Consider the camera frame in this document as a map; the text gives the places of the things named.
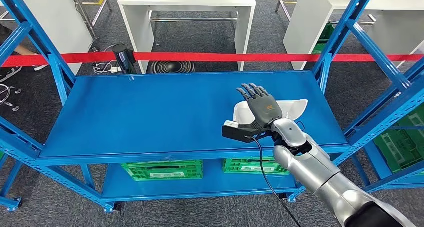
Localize blue metal shelf rack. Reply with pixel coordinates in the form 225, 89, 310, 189
0, 0, 424, 215
0, 150, 24, 214
344, 102, 424, 194

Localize black stanchion post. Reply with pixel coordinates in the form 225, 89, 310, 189
111, 43, 137, 76

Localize black round stanchion base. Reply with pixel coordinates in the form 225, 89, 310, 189
146, 60, 197, 75

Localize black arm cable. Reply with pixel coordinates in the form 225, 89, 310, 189
246, 136, 302, 227

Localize white floor cables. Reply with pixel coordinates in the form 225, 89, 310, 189
92, 44, 124, 76

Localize red barrier belt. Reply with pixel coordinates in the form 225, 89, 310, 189
0, 51, 424, 68

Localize green plastic crate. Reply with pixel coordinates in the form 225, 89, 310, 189
311, 21, 336, 55
395, 104, 424, 144
222, 156, 290, 176
120, 159, 205, 182
373, 129, 424, 174

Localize person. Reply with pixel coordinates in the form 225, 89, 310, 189
0, 22, 50, 85

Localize right robot hand grey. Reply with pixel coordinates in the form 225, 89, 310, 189
236, 83, 284, 130

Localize small white mirror cover part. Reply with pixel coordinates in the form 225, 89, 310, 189
232, 98, 309, 125

